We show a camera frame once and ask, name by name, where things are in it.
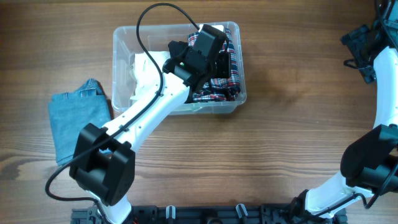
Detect red plaid shirt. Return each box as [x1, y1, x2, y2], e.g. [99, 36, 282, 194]
[187, 28, 241, 103]

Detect cream cloth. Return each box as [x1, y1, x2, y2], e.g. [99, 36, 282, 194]
[129, 53, 159, 102]

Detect blue jeans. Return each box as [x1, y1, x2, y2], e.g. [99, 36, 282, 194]
[48, 78, 111, 166]

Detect black garment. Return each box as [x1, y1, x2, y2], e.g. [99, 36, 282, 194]
[168, 40, 188, 61]

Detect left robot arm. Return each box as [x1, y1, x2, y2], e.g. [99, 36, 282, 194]
[69, 24, 232, 223]

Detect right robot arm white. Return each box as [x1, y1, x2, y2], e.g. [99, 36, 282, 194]
[280, 1, 397, 223]

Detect clear plastic storage container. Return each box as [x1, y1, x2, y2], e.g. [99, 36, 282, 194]
[111, 21, 247, 115]

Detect black left camera cable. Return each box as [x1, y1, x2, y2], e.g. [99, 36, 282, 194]
[45, 2, 200, 224]

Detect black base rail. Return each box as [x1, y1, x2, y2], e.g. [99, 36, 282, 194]
[70, 203, 348, 224]

